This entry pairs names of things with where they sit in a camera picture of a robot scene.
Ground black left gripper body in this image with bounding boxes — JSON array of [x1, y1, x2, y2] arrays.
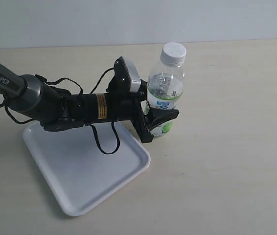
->
[[66, 80, 153, 143]]

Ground clear plastic drink bottle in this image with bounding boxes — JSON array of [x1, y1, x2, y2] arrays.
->
[[144, 54, 186, 139]]

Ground white bottle cap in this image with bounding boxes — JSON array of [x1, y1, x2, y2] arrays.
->
[[160, 42, 187, 68]]

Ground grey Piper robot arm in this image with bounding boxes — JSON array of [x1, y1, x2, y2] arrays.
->
[[0, 56, 179, 143]]

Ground white rectangular plastic tray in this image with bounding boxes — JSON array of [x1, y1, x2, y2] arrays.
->
[[23, 122, 151, 217]]

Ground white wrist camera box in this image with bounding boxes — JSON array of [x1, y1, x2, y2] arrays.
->
[[114, 56, 141, 94]]

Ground black camera cable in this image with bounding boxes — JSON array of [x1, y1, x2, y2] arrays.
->
[[0, 68, 121, 155]]

